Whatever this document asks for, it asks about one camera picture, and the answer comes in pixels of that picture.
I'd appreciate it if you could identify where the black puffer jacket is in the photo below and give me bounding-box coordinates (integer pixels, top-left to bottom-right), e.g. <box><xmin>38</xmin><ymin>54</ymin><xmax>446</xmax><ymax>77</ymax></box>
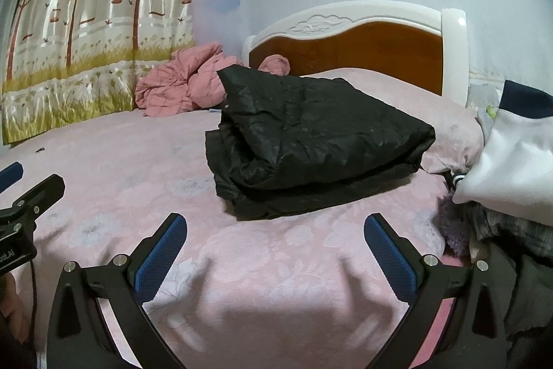
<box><xmin>205</xmin><ymin>65</ymin><xmax>436</xmax><ymax>220</ymax></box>

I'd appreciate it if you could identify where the white and brown headboard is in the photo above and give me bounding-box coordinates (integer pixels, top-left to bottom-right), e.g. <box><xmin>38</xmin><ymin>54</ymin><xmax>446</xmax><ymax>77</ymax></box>
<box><xmin>242</xmin><ymin>0</ymin><xmax>470</xmax><ymax>105</ymax></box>

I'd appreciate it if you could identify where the white navy garment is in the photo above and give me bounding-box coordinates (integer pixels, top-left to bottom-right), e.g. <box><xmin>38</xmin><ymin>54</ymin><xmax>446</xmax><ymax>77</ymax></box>
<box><xmin>453</xmin><ymin>80</ymin><xmax>552</xmax><ymax>226</ymax></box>

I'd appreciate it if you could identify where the pink crumpled blanket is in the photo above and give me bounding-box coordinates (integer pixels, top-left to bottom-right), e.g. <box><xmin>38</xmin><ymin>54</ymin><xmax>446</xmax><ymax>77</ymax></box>
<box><xmin>134</xmin><ymin>41</ymin><xmax>292</xmax><ymax>118</ymax></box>

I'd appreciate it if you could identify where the left hand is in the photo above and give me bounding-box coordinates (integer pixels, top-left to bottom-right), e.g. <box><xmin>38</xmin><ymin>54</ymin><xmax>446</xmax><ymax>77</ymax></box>
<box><xmin>0</xmin><ymin>273</ymin><xmax>31</xmax><ymax>348</ymax></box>

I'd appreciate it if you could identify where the tree pattern curtain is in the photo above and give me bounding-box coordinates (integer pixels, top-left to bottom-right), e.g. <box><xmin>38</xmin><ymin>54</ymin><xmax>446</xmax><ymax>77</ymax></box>
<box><xmin>1</xmin><ymin>0</ymin><xmax>194</xmax><ymax>145</ymax></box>

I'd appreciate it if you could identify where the pink bed sheet mattress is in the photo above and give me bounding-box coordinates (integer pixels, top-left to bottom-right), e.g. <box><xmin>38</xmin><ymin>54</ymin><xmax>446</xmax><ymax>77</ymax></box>
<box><xmin>1</xmin><ymin>111</ymin><xmax>446</xmax><ymax>368</ymax></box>

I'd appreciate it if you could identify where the pink pillow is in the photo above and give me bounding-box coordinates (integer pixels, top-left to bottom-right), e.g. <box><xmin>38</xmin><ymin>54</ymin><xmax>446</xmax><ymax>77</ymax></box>
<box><xmin>302</xmin><ymin>66</ymin><xmax>485</xmax><ymax>175</ymax></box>

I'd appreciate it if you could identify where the plaid clothes pile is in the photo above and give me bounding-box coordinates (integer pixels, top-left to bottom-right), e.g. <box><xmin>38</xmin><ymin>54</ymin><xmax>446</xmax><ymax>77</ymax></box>
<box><xmin>435</xmin><ymin>194</ymin><xmax>552</xmax><ymax>368</ymax></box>

